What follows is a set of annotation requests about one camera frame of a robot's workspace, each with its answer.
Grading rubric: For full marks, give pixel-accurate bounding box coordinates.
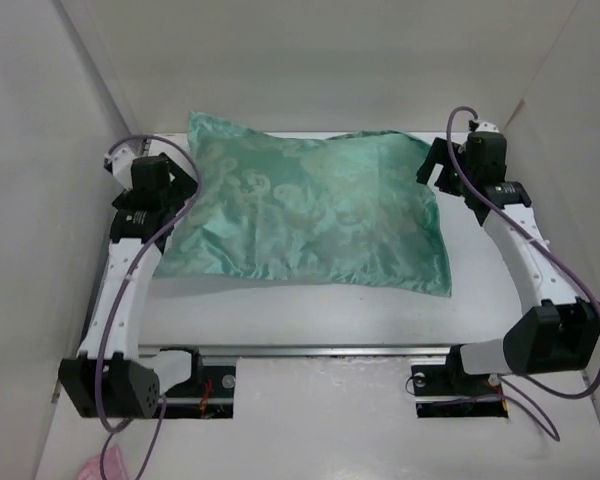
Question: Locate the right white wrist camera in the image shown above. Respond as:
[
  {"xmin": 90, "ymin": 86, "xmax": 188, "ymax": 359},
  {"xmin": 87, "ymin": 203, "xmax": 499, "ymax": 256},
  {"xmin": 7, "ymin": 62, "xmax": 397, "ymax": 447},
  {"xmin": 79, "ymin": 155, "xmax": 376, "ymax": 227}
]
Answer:
[{"xmin": 469, "ymin": 118, "xmax": 500, "ymax": 133}]

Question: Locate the pink cloth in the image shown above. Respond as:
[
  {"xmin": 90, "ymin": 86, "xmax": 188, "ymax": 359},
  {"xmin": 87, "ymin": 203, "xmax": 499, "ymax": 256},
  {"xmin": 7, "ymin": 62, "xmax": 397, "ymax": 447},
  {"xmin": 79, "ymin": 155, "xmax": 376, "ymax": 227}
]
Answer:
[{"xmin": 74, "ymin": 444, "xmax": 129, "ymax": 480}]

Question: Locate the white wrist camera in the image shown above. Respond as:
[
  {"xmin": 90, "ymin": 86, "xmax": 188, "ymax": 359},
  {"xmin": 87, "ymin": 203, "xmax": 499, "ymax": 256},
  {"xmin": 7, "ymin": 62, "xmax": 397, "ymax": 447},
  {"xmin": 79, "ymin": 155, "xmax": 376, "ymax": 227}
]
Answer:
[
  {"xmin": 469, "ymin": 118, "xmax": 500, "ymax": 133},
  {"xmin": 104, "ymin": 143, "xmax": 137, "ymax": 190}
]

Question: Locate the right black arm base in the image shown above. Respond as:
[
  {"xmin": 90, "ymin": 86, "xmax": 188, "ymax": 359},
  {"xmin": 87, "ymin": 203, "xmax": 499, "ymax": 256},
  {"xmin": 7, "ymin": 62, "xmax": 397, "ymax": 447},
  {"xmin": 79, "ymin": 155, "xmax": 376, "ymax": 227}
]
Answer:
[{"xmin": 405, "ymin": 346, "xmax": 508, "ymax": 419}]

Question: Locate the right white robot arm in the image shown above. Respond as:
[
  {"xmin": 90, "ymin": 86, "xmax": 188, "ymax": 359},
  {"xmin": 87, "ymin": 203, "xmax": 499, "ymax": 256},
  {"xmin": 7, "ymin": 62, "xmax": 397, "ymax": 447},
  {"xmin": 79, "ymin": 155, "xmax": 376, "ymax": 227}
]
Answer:
[{"xmin": 416, "ymin": 130, "xmax": 600, "ymax": 394}]

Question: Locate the light blue pillowcase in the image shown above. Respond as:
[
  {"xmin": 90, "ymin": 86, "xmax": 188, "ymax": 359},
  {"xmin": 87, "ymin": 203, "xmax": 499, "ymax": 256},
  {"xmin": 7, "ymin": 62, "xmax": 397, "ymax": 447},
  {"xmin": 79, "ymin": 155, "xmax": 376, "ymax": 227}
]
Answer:
[{"xmin": 156, "ymin": 112, "xmax": 452, "ymax": 297}]

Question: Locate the front aluminium rail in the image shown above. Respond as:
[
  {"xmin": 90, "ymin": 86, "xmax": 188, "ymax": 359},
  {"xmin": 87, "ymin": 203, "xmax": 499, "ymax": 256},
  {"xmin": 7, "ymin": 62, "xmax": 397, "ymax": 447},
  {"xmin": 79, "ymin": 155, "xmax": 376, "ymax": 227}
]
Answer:
[{"xmin": 139, "ymin": 342, "xmax": 456, "ymax": 358}]

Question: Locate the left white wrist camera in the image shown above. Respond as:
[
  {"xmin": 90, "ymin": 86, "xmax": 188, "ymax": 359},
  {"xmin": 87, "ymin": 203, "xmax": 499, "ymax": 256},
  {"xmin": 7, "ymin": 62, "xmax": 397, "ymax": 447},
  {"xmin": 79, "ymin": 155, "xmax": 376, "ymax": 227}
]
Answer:
[{"xmin": 104, "ymin": 143, "xmax": 137, "ymax": 190}]

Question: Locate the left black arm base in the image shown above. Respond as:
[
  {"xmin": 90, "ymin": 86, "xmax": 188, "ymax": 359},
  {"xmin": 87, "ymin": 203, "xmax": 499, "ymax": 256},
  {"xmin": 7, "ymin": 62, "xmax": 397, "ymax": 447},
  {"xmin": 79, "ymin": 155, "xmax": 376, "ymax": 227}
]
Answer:
[{"xmin": 142, "ymin": 348, "xmax": 237, "ymax": 420}]

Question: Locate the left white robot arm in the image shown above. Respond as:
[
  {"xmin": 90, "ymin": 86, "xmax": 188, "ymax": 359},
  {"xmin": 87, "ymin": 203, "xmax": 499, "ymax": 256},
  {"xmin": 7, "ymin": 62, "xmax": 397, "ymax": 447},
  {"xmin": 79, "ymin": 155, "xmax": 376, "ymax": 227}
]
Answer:
[{"xmin": 58, "ymin": 150, "xmax": 204, "ymax": 420}]

